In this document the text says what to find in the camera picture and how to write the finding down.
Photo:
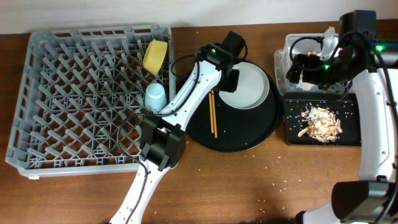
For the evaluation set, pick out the black rectangular tray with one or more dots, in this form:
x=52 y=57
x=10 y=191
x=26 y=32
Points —
x=346 y=110

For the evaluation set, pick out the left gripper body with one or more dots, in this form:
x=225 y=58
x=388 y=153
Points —
x=231 y=80

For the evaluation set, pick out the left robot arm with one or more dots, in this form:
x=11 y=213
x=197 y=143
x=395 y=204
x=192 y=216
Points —
x=162 y=141

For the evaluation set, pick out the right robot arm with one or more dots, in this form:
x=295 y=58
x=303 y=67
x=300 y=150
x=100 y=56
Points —
x=369 y=66

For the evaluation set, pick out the clear plastic bin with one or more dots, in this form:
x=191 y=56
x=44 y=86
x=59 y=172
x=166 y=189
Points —
x=282 y=63

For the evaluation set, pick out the white napkin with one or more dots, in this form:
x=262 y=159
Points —
x=323 y=50

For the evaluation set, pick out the grey plate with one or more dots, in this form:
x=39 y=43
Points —
x=252 y=89

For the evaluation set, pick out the wooden chopstick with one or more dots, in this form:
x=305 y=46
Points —
x=213 y=112

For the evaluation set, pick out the yellow bowl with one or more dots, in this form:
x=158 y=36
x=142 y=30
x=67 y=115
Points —
x=154 y=56

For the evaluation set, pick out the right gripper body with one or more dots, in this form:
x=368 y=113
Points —
x=316 y=71

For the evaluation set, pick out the food scraps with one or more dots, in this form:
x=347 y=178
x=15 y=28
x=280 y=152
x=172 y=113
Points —
x=322 y=125

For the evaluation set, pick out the round black tray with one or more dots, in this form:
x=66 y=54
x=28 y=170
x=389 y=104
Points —
x=238 y=130

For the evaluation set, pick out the blue plastic cup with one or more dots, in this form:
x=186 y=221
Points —
x=155 y=97

